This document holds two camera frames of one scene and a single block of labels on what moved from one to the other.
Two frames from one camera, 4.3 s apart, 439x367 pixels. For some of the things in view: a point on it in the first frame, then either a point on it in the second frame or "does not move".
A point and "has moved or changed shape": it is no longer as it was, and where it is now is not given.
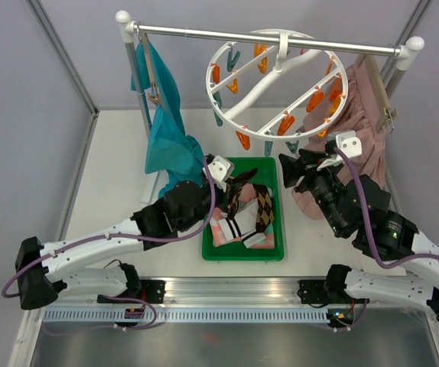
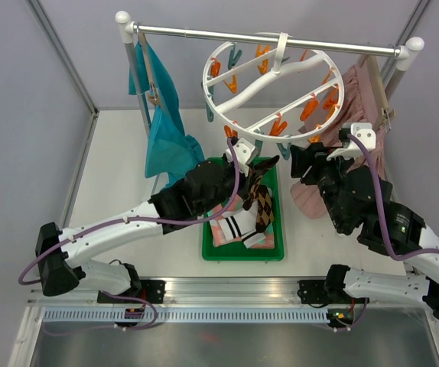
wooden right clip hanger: (384, 113) does not move
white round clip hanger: (277, 76) has moved or changed shape
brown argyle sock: (237, 181) has moved or changed shape
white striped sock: (242, 224) does not move
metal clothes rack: (405, 51) does not move
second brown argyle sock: (265, 213) does not move
